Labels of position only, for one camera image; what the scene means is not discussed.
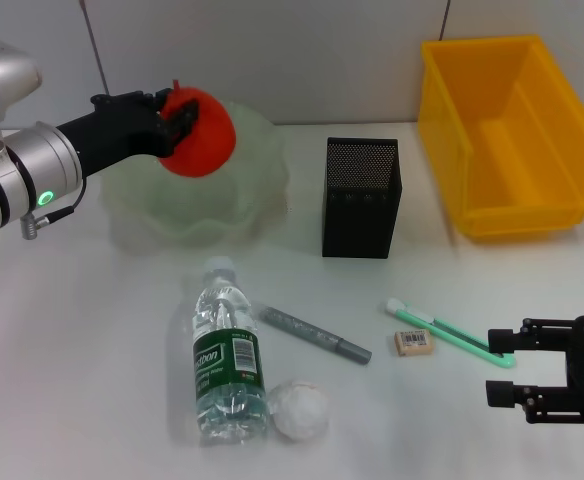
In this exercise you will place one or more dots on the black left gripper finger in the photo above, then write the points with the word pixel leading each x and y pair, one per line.
pixel 161 97
pixel 184 117

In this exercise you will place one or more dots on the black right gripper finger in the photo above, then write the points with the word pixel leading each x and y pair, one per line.
pixel 499 392
pixel 502 340

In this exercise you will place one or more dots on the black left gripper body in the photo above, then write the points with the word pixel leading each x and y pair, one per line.
pixel 117 130

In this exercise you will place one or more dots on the red-orange toy orange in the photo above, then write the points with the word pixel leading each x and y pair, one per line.
pixel 202 145

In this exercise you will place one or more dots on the green toothbrush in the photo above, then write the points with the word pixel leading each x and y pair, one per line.
pixel 422 316

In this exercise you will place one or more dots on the white paper ball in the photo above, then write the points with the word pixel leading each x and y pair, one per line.
pixel 299 410

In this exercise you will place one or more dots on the clear green-label water bottle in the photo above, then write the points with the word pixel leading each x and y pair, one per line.
pixel 227 360

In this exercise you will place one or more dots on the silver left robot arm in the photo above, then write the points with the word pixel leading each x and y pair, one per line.
pixel 37 160

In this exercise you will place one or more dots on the beige eraser with barcode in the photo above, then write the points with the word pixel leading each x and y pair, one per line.
pixel 414 344

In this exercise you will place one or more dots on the pale green glass fruit plate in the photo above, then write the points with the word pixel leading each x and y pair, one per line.
pixel 197 215

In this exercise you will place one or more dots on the grey marker pen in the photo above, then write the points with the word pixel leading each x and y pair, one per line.
pixel 317 336

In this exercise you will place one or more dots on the black mesh pen holder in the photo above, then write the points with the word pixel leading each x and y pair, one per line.
pixel 359 220

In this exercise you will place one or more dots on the yellow plastic storage bin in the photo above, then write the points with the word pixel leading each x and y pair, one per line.
pixel 522 200

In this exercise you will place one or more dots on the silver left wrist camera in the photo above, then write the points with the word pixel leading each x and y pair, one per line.
pixel 7 70

